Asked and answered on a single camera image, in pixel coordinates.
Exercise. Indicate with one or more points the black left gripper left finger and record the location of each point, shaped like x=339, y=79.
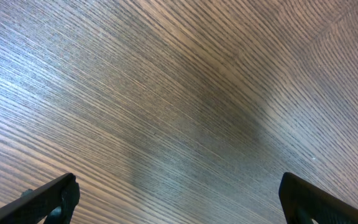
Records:
x=53, y=202

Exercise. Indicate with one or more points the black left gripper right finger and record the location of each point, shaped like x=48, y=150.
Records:
x=303, y=202

